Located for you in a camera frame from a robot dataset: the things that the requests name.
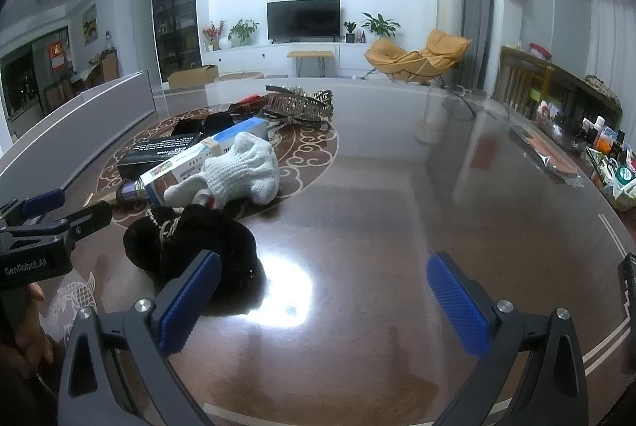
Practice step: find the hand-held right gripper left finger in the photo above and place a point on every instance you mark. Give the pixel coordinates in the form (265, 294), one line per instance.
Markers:
(191, 301)

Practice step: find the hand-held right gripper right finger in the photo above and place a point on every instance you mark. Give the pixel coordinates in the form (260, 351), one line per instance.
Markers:
(457, 301)

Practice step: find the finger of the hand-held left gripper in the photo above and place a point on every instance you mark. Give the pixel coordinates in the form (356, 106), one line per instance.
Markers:
(43, 202)
(92, 219)

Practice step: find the small purple bottle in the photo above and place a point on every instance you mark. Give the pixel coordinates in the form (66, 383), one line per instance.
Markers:
(130, 193)

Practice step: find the black fluffy hair scrunchie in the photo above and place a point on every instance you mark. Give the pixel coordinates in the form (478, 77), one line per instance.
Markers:
(198, 229)

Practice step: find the black printed box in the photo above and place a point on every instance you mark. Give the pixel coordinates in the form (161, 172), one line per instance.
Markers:
(159, 152)

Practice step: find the blue and white medicine box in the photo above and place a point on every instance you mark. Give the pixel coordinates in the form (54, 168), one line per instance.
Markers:
(184, 167)

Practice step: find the white knit glove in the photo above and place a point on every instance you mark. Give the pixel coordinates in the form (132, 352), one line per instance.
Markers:
(238, 167)

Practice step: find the brown wooden desktop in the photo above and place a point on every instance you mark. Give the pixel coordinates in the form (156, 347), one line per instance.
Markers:
(372, 217)

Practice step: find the person's left hand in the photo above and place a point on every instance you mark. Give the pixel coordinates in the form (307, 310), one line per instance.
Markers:
(36, 295)

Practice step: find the red door poster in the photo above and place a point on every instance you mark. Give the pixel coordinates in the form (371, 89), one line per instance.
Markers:
(57, 56)

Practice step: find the clear plastic packet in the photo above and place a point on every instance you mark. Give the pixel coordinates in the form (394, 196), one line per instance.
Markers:
(546, 155)

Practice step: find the cardboard box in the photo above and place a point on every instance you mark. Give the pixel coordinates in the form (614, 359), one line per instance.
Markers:
(191, 77)

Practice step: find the red pouch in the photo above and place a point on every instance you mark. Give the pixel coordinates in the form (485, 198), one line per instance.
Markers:
(251, 103)

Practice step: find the eyeglasses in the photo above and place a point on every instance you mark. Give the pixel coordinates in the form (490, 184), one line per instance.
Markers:
(464, 94)

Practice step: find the basket of toiletries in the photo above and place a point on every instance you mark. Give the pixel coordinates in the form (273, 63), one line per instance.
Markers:
(601, 142)

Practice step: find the vase of flowers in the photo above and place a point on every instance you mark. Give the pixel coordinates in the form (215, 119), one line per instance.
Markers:
(213, 35)

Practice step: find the gold hair claw clip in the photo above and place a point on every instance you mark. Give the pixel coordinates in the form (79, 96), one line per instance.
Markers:
(298, 108)

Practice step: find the white television cabinet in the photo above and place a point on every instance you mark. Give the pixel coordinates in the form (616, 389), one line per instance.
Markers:
(248, 58)

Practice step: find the dark display cabinet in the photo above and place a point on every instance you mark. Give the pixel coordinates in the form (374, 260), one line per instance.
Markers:
(176, 8)

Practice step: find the wooden chair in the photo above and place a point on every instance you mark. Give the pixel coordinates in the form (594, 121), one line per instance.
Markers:
(519, 78)

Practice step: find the rhinestone hair clip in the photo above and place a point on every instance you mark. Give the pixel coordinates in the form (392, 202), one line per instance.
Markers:
(285, 89)

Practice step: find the dark wooden sideboard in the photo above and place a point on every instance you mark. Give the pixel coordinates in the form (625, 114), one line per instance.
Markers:
(581, 98)

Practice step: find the bushy green potted plant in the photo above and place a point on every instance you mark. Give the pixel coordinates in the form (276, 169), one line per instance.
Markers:
(243, 30)

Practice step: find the orange lounge chair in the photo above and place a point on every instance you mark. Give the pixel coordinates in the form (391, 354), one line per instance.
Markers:
(397, 58)

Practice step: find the woven basket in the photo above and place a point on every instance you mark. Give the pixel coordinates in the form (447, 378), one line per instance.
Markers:
(602, 88)

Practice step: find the red and white bag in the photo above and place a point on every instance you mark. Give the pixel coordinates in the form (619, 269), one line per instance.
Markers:
(540, 50)

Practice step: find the small wooden bench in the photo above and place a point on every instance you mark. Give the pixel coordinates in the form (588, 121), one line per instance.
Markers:
(309, 54)

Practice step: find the large leafy potted plant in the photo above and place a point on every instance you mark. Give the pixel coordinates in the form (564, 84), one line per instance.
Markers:
(380, 26)

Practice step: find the small potted plant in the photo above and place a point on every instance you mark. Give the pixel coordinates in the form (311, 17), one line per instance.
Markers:
(350, 33)

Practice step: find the black television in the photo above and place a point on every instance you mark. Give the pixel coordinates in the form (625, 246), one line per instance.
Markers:
(303, 21)

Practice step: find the framed wall painting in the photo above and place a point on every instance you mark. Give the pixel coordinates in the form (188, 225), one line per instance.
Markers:
(89, 26)

